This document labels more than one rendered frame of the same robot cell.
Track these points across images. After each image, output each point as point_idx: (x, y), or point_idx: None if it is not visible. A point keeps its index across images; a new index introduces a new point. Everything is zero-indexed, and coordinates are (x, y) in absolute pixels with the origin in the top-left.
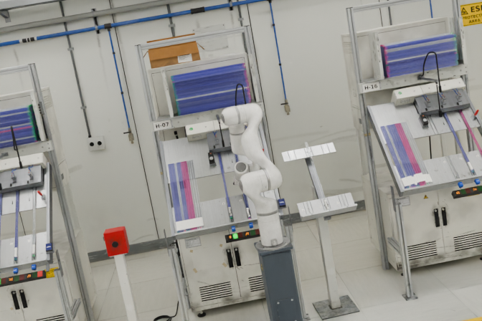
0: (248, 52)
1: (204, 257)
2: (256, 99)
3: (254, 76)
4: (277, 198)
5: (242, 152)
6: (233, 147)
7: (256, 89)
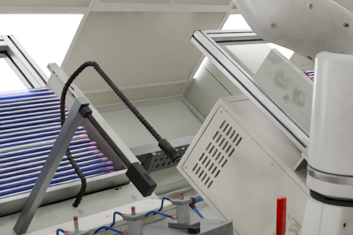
0: (38, 83)
1: None
2: (128, 158)
3: (90, 106)
4: None
5: None
6: None
7: (115, 136)
